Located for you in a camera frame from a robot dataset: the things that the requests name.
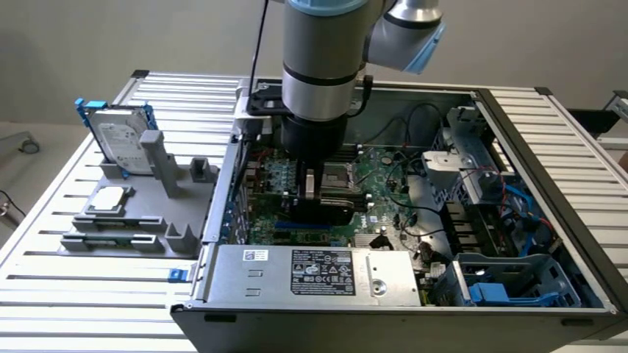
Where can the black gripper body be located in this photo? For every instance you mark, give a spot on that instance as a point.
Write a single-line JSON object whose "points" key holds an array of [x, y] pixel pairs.
{"points": [[313, 141]]}

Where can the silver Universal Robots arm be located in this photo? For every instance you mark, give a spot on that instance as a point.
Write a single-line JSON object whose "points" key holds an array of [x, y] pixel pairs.
{"points": [[319, 48]]}

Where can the CPU socket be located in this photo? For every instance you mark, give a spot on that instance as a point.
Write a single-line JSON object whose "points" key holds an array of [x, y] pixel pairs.
{"points": [[340, 174]]}

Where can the black RAM slots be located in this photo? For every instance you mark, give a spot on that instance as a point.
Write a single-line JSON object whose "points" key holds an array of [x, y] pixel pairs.
{"points": [[351, 151]]}

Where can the green motherboard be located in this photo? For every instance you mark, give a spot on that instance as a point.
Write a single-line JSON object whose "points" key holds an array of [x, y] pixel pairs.
{"points": [[377, 191]]}

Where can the blue expansion slot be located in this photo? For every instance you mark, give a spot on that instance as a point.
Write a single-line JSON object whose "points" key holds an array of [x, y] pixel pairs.
{"points": [[287, 225]]}

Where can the silver chipset heatsink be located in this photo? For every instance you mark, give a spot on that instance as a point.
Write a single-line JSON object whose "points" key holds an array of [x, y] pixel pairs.
{"points": [[369, 242]]}

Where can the silver power supply unit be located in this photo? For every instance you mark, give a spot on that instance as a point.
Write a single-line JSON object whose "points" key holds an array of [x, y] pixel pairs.
{"points": [[313, 276]]}

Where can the silver metal drive cage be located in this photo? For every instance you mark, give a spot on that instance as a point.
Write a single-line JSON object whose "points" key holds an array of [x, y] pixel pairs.
{"points": [[465, 162]]}

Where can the grey parts rack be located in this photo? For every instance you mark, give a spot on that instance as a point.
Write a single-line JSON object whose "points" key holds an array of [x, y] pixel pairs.
{"points": [[147, 217]]}

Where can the blue plastic clip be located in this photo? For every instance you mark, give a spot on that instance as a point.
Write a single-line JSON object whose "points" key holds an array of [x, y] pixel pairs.
{"points": [[176, 275]]}

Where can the long green RAM stick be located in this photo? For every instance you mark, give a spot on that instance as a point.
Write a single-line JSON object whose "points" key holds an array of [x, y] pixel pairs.
{"points": [[123, 222]]}

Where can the silver hard disk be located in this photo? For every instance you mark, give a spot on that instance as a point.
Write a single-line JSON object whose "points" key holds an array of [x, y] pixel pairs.
{"points": [[120, 141]]}

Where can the silver CPU chip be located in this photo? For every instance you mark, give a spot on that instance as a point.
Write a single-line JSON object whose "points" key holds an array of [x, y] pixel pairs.
{"points": [[109, 198]]}

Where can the black table corner cap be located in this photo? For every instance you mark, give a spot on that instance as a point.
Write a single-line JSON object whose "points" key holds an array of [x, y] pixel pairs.
{"points": [[543, 91], [140, 73]]}

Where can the short green RAM stick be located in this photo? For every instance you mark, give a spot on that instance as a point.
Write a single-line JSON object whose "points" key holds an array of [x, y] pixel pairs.
{"points": [[105, 242]]}

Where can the open black PC case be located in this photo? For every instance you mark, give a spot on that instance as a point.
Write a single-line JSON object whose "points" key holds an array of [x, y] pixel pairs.
{"points": [[441, 316]]}

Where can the grey disk bay blue latch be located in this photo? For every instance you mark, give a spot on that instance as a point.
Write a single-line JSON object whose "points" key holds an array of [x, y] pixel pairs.
{"points": [[509, 279]]}

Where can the grey caster wheel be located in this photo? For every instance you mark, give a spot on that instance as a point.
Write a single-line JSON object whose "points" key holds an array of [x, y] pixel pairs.
{"points": [[29, 145]]}

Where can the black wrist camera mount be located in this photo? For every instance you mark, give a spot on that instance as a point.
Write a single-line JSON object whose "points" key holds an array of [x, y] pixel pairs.
{"points": [[263, 101]]}

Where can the blue disk carrier frame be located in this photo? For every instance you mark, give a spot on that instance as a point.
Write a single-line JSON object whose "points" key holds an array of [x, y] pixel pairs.
{"points": [[85, 110]]}

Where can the neighbouring metal table frame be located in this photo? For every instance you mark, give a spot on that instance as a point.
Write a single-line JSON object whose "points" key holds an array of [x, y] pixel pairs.
{"points": [[596, 117]]}

